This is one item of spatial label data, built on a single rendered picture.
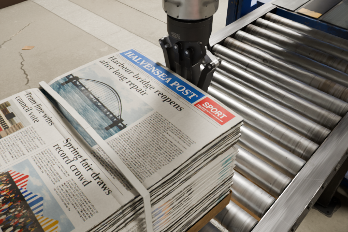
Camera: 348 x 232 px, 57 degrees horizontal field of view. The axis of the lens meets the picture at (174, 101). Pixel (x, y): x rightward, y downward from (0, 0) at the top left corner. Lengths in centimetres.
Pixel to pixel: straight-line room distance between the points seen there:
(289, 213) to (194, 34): 38
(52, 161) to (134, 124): 12
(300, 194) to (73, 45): 231
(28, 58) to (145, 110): 226
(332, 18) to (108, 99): 104
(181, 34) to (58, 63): 209
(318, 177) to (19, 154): 57
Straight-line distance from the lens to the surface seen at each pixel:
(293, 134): 82
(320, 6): 147
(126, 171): 41
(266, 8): 139
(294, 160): 77
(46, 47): 279
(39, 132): 50
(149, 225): 46
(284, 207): 69
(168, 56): 60
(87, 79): 57
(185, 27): 51
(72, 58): 259
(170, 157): 43
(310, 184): 74
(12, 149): 49
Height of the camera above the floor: 136
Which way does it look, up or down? 41 degrees down
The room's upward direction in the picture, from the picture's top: straight up
